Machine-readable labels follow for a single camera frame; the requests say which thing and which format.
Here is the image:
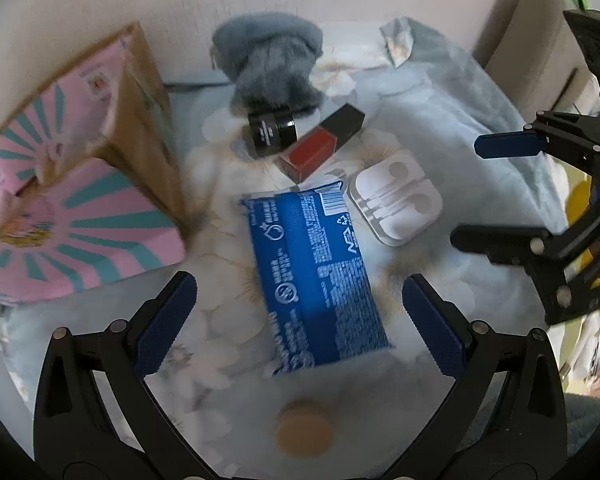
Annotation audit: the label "yellow green floral bedding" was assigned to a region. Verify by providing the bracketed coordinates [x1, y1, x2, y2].
[555, 165, 600, 401]

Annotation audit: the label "red and black lipstick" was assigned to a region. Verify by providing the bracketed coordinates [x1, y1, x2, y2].
[278, 102, 367, 184]

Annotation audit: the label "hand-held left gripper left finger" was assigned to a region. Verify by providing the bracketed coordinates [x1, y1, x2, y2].
[32, 271, 198, 480]

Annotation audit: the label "round wooden cap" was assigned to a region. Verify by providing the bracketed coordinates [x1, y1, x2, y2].
[274, 399, 335, 459]

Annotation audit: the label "light blue floral blanket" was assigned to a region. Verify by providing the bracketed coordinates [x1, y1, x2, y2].
[0, 20, 576, 480]

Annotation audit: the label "black cosmetic jar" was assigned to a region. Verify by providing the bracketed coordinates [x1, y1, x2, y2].
[246, 105, 298, 158]

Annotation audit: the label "pink printed cardboard box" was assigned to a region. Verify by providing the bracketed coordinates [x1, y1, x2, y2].
[0, 21, 191, 306]

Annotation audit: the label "white earphone case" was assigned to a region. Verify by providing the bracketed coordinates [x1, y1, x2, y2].
[347, 155, 443, 247]

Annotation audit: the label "blue wet wipes packet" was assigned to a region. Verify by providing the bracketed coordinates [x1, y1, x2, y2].
[240, 182, 397, 378]

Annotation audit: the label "beige cushion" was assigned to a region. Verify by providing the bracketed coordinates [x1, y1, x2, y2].
[472, 0, 600, 123]

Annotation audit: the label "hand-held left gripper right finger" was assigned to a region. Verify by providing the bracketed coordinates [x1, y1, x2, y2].
[401, 274, 568, 480]

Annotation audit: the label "grey fluffy cloth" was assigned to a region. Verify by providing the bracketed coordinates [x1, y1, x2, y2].
[211, 15, 326, 116]

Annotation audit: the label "dark grey cloth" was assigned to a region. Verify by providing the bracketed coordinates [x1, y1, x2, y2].
[562, 392, 600, 466]

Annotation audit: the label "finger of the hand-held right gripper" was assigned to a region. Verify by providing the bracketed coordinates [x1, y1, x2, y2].
[450, 225, 595, 327]
[474, 110, 600, 167]

